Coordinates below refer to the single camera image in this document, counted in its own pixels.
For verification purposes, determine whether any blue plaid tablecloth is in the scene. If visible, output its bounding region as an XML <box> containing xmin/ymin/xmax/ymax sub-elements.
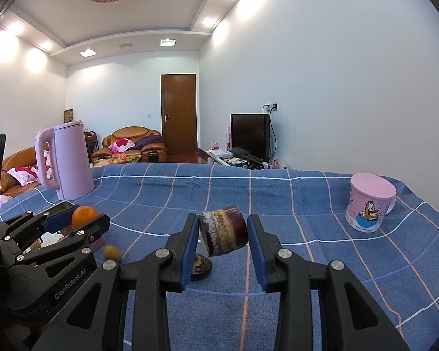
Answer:
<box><xmin>0</xmin><ymin>163</ymin><xmax>439</xmax><ymax>351</ymax></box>

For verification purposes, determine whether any light wooden coffee table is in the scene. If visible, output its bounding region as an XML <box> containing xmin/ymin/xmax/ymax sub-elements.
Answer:
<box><xmin>91</xmin><ymin>154</ymin><xmax>141</xmax><ymax>168</ymax></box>

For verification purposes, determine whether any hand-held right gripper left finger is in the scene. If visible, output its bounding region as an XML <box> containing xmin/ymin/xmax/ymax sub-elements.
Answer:
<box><xmin>29</xmin><ymin>215</ymin><xmax>199</xmax><ymax>351</ymax></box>

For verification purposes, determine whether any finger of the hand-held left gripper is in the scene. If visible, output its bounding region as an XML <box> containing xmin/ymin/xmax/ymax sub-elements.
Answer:
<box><xmin>0</xmin><ymin>202</ymin><xmax>76</xmax><ymax>242</ymax></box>
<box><xmin>16</xmin><ymin>214</ymin><xmax>111</xmax><ymax>264</ymax></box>

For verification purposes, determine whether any dark purple passion fruit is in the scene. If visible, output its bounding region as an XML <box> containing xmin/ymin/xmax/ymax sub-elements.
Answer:
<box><xmin>190</xmin><ymin>254</ymin><xmax>213</xmax><ymax>281</ymax></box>

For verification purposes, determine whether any pink cartoon mug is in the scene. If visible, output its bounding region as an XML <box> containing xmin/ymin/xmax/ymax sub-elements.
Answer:
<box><xmin>345</xmin><ymin>173</ymin><xmax>397</xmax><ymax>232</ymax></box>

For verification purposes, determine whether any large orange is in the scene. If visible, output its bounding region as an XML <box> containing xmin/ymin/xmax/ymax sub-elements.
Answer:
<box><xmin>71</xmin><ymin>206</ymin><xmax>99</xmax><ymax>232</ymax></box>

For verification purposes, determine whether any brown leather loveseat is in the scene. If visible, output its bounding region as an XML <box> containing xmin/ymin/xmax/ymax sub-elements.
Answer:
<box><xmin>91</xmin><ymin>126</ymin><xmax>168</xmax><ymax>163</ymax></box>

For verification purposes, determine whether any small brown longan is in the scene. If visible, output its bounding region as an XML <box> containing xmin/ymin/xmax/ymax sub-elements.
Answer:
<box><xmin>103</xmin><ymin>246</ymin><xmax>123</xmax><ymax>263</ymax></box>

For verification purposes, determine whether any stack of black chairs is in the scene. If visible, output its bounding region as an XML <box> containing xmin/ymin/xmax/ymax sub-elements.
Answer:
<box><xmin>83</xmin><ymin>130</ymin><xmax>99</xmax><ymax>154</ymax></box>

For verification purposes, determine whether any long brown leather sofa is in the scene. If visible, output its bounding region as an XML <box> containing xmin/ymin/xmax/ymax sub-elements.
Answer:
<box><xmin>0</xmin><ymin>145</ymin><xmax>50</xmax><ymax>196</ymax></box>

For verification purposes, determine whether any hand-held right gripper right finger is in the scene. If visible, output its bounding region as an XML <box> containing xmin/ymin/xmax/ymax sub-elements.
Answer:
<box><xmin>247</xmin><ymin>213</ymin><xmax>411</xmax><ymax>351</ymax></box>

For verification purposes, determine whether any brown wooden door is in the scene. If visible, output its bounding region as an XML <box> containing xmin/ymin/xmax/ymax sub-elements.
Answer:
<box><xmin>160</xmin><ymin>74</ymin><xmax>198</xmax><ymax>156</ymax></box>

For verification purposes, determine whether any black television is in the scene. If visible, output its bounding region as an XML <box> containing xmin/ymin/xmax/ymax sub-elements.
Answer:
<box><xmin>230</xmin><ymin>113</ymin><xmax>271</xmax><ymax>163</ymax></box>

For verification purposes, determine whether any glossy dark TV cabinet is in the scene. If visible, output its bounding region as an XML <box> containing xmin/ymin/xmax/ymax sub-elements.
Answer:
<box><xmin>197</xmin><ymin>148</ymin><xmax>289</xmax><ymax>171</ymax></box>

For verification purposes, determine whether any black power cable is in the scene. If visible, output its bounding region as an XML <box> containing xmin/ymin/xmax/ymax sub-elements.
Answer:
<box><xmin>269</xmin><ymin>111</ymin><xmax>279</xmax><ymax>162</ymax></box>

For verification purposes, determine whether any pink electric kettle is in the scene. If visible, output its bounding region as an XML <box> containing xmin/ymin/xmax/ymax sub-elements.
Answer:
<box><xmin>35</xmin><ymin>121</ymin><xmax>96</xmax><ymax>202</ymax></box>

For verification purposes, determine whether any purple blanket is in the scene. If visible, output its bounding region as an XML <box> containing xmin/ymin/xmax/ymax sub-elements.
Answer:
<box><xmin>135</xmin><ymin>135</ymin><xmax>164</xmax><ymax>150</ymax></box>

